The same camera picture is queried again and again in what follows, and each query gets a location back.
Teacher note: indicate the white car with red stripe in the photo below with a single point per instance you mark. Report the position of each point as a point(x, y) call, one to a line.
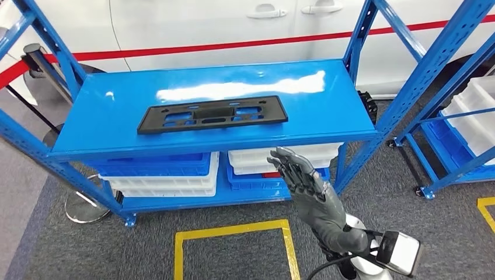
point(193, 23)

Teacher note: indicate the red stanchion belt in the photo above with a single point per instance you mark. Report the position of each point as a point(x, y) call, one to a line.
point(11, 75)

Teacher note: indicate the blue metal shelf rack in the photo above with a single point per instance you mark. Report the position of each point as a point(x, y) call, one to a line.
point(116, 116)
point(428, 192)

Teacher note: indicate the black rack caster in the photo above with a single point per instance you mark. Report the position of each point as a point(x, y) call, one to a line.
point(419, 191)
point(391, 143)

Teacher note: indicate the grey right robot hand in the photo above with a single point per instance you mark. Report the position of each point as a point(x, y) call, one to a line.
point(325, 216)

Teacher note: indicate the white plastic bin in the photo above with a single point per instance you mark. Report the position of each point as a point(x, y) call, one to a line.
point(162, 182)
point(479, 90)
point(464, 131)
point(251, 156)
point(166, 192)
point(251, 170)

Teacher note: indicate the black base stanchion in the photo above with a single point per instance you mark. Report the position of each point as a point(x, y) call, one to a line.
point(52, 137)

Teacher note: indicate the black ribbed block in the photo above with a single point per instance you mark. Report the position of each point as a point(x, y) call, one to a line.
point(367, 106)

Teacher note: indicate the blue plastic bin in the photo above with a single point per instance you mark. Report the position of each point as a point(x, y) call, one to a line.
point(251, 183)
point(154, 166)
point(444, 143)

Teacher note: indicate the black capped stanchion post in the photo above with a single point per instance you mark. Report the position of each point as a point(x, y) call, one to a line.
point(33, 52)

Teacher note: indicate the black plastic panel part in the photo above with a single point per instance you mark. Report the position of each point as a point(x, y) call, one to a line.
point(278, 112)

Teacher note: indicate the red item in bin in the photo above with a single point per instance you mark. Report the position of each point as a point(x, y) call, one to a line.
point(270, 175)

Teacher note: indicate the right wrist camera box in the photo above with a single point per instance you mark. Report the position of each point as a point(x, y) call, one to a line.
point(402, 253)

